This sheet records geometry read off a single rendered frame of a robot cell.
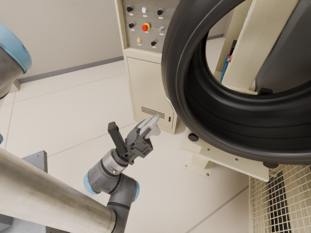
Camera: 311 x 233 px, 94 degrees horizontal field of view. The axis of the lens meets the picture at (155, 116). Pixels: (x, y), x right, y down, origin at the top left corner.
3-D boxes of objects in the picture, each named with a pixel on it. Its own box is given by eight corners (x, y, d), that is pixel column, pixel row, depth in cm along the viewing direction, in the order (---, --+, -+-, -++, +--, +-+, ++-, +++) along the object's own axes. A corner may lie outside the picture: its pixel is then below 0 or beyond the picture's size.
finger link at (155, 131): (168, 123, 52) (149, 139, 54) (157, 113, 50) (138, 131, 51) (171, 127, 50) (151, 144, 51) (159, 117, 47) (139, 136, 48)
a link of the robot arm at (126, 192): (122, 210, 62) (98, 200, 56) (130, 182, 70) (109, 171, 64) (137, 209, 57) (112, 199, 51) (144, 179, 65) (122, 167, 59)
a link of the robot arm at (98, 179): (103, 180, 63) (82, 170, 59) (122, 162, 61) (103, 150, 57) (101, 200, 55) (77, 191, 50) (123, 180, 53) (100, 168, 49)
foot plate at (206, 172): (189, 146, 161) (189, 145, 159) (214, 155, 153) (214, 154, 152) (182, 168, 144) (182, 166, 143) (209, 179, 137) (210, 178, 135)
